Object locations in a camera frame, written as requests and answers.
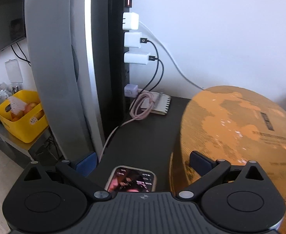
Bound clear plastic container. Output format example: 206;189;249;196
5;59;23;85

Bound lower white charger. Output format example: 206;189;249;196
124;52;158;65

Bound pink coiled cable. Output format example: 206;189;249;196
98;89;161;163

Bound silver curved monitor back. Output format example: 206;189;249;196
25;0;104;161

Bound gold round box lid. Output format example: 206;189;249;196
169;86;286;233

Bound white charger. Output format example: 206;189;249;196
124;32;148;48
122;12;139;31
124;52;158;65

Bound purple small charger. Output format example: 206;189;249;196
124;84;140;99

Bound black charger cable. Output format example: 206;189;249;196
144;58;165;93
137;38;160;96

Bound smartphone with lit screen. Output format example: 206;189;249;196
105;165;157;193

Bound black power strip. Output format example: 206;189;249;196
108;0;132;129

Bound top white charger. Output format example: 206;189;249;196
122;12;139;31

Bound small spiral notebook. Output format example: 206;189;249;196
149;92;171;115

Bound middle white charger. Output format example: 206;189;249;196
124;32;148;48

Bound yellow plastic basket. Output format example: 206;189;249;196
0;90;48;143

